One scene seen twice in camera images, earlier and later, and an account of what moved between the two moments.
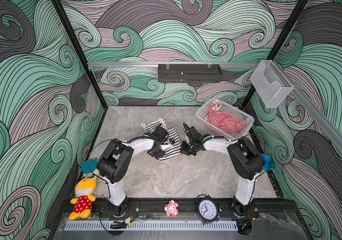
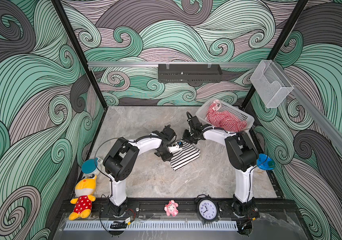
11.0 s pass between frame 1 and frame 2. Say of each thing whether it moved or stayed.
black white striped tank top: moved
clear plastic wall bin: stayed
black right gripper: moved
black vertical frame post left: stayed
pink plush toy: stayed
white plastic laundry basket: stayed
